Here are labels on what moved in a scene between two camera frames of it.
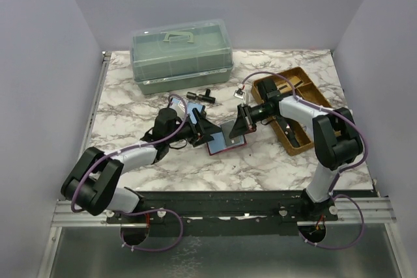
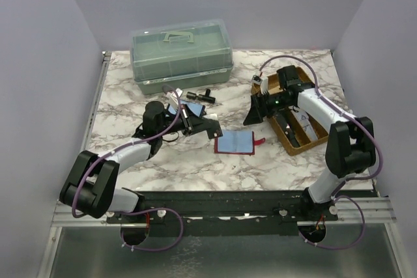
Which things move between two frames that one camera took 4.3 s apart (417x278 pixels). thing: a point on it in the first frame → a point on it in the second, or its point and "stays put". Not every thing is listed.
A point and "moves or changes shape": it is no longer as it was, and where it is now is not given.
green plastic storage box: [182, 56] stays put
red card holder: [217, 144] moves or changes shape
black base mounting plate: [225, 213] stays put
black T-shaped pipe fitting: [206, 97] stays put
